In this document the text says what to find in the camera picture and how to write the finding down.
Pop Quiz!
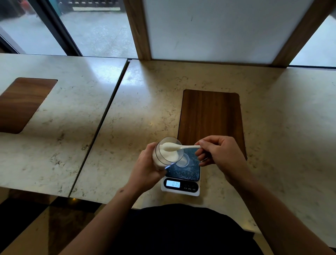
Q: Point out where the person's right forearm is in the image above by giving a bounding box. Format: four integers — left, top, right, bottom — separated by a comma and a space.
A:
230, 173, 336, 255

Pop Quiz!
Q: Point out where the wooden post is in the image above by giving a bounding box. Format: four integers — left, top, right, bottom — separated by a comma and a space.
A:
271, 0, 336, 68
123, 0, 152, 61

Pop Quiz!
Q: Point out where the white wall panel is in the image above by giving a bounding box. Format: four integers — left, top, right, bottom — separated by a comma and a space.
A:
143, 0, 314, 65

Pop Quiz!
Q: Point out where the person's black clothing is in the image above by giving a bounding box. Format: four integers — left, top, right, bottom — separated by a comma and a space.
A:
106, 203, 264, 255

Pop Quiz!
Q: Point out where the black window frame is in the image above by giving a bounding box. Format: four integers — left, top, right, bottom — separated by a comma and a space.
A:
27, 0, 83, 57

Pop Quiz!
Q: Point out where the white plastic spoon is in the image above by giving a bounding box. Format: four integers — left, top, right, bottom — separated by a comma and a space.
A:
162, 142, 201, 152

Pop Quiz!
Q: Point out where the clear cup with white powder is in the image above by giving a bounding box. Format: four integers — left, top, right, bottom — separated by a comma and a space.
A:
152, 137, 184, 171

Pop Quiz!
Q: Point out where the small clear plastic cup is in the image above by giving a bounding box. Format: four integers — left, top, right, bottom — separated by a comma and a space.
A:
175, 153, 190, 168

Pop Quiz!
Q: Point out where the person's left hand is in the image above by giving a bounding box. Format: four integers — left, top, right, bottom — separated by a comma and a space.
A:
125, 142, 168, 195

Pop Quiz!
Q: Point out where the white digital kitchen scale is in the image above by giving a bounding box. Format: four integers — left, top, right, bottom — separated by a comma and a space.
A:
161, 151, 201, 197

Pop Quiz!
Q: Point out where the person's left forearm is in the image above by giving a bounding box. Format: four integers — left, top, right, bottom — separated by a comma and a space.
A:
59, 184, 144, 255

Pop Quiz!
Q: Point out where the person's right hand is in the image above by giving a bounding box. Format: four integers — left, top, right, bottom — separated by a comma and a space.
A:
194, 135, 253, 186

